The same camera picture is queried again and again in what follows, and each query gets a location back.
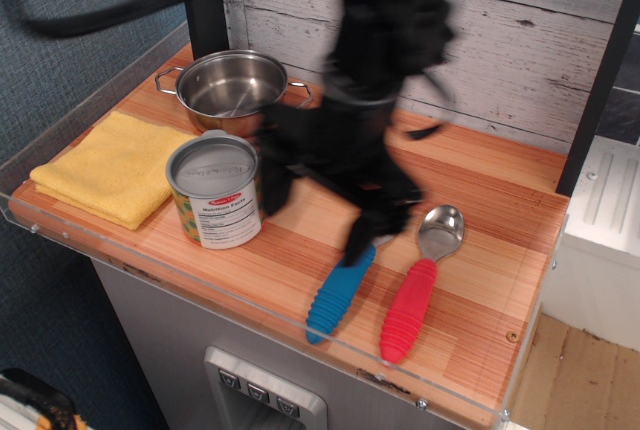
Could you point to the black vertical post left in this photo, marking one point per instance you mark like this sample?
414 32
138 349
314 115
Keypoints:
207 27

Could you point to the white toy sink unit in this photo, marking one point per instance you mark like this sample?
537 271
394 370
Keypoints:
593 280

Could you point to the folded yellow cloth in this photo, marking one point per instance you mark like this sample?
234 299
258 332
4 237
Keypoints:
117 172

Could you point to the toy food can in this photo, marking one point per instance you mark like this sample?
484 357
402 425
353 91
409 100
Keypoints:
213 179

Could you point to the clear acrylic table guard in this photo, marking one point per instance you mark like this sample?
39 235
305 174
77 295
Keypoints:
465 363

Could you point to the black vertical post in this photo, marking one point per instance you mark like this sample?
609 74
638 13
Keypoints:
207 27
606 75

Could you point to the red handled spoon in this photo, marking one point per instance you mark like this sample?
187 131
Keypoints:
439 235

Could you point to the blue handled fork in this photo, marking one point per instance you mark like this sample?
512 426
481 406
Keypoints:
334 298

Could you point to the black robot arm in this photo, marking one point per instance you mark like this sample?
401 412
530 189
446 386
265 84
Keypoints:
380 44

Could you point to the black vertical post right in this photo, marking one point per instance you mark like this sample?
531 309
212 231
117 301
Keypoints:
606 75

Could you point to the silver dispenser button panel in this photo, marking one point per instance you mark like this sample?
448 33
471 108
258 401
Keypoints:
249 397

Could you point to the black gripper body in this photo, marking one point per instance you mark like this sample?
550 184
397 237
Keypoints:
341 144

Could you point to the small stainless steel pot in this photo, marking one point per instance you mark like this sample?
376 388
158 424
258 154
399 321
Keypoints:
227 90

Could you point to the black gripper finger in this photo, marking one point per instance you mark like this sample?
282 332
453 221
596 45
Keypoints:
278 171
374 222

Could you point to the black and orange object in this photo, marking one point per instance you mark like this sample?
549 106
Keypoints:
27 402

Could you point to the grey toy fridge cabinet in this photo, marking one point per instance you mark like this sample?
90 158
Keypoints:
170 333

